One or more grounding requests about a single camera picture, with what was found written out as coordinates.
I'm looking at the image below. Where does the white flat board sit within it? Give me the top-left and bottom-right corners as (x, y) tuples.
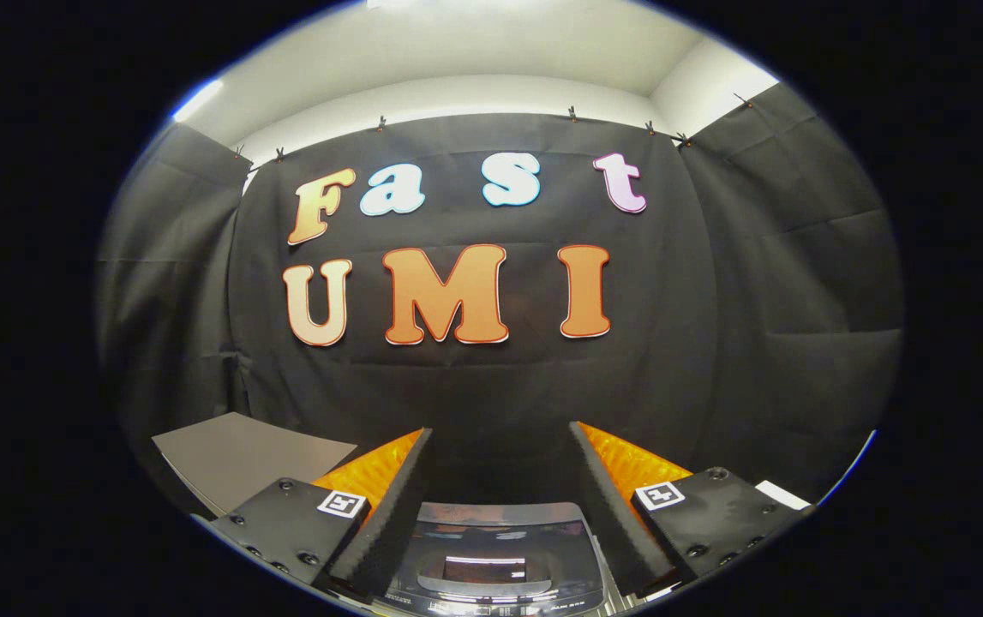
(754, 480), (812, 512)

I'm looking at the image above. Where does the grey washing machine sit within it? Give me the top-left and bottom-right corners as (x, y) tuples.
(371, 501), (629, 617)

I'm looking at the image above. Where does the row of black cloth clips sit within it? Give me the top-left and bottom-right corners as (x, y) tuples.
(232, 93), (756, 164)

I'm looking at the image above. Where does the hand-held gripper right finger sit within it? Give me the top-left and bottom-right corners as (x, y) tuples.
(568, 420), (813, 599)

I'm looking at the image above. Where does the grey side table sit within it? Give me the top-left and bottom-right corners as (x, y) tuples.
(151, 411), (359, 518)

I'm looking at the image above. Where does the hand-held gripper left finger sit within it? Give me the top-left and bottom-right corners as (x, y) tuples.
(208, 427), (436, 601)

